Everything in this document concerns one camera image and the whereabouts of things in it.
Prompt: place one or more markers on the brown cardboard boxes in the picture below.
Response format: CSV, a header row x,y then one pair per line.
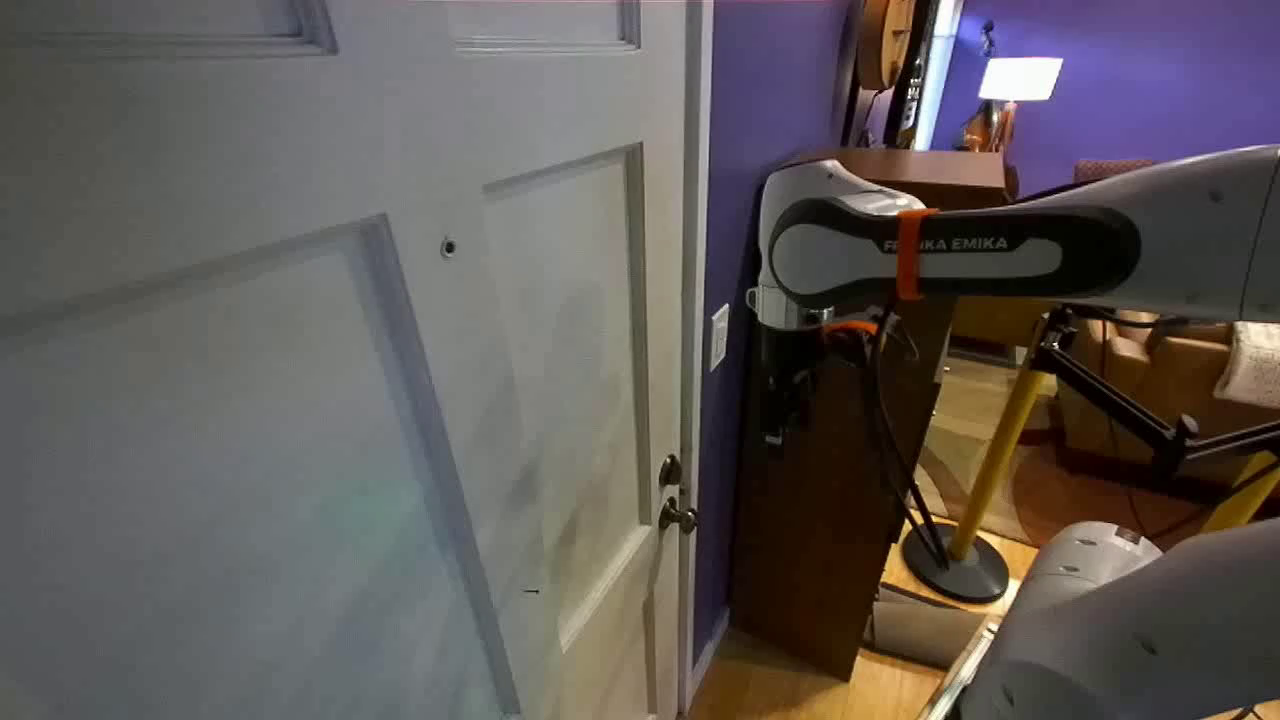
x,y
1115,363

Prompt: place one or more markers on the wood framed mirror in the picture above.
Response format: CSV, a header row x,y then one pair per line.
x,y
899,65

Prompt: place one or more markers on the white light switch plate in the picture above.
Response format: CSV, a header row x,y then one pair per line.
x,y
722,337

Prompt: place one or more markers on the small black door stud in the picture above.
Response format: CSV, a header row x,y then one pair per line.
x,y
451,247

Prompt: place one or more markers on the dark metal door knob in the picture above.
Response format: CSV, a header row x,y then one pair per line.
x,y
678,512

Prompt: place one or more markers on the dark metal deadbolt latch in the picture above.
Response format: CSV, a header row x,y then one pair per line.
x,y
668,470

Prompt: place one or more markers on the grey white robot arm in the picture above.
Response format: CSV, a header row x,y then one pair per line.
x,y
1173,225

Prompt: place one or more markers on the white door frame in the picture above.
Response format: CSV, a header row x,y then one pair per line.
x,y
699,201

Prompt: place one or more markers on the white panel door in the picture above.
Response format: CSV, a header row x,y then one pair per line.
x,y
267,441

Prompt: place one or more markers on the white shade table lamp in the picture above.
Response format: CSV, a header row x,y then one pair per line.
x,y
1023,76

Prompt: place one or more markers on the grey floor mat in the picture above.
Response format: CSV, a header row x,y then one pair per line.
x,y
926,627

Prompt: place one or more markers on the white paper sheet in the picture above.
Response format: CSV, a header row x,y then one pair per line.
x,y
1252,363

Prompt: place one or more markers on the yellow pole black base stand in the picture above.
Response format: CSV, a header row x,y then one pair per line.
x,y
955,565

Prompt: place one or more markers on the dark wood cabinet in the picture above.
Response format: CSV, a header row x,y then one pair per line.
x,y
814,560

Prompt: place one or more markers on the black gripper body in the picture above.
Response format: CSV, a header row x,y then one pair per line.
x,y
790,403

